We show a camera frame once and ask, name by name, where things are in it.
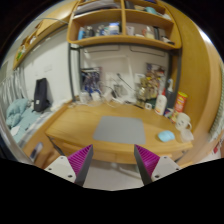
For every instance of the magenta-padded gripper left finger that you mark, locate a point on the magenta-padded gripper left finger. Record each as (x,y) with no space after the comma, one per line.
(61,166)

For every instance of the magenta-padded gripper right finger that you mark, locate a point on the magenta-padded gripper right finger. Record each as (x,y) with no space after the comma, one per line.
(163,166)

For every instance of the light blue computer mouse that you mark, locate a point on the light blue computer mouse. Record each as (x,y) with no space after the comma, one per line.
(166,136)

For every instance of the grey mouse pad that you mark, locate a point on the grey mouse pad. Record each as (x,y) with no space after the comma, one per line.
(120,130)

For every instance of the clear plastic food container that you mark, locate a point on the clear plastic food container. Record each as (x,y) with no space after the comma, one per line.
(187,135)

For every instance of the white mug with face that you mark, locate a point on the white mug with face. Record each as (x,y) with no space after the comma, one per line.
(182,120)

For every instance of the small white cube clock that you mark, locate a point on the small white cube clock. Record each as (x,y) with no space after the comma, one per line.
(148,106)

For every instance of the white red-pump lotion bottle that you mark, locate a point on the white red-pump lotion bottle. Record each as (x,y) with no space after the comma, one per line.
(161,104)

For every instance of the teal bedding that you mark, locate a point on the teal bedding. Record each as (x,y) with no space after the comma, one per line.
(20,115)

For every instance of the red and yellow snack can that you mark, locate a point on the red and yellow snack can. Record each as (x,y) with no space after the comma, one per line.
(181,102)

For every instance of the tan tree figurine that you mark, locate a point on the tan tree figurine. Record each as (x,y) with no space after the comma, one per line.
(145,89)

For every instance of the blue model kit box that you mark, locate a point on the blue model kit box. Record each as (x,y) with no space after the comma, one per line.
(90,81)

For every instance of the wooden shelf unit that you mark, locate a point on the wooden shelf unit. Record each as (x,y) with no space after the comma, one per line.
(123,40)

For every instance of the white metal bed rail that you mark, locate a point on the white metal bed rail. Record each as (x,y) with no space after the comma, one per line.
(13,88)

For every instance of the dark metal desk frame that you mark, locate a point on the dark metal desk frame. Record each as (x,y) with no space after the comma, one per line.
(70,73)

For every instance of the wooden wall shelf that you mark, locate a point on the wooden wall shelf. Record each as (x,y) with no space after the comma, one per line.
(46,28)

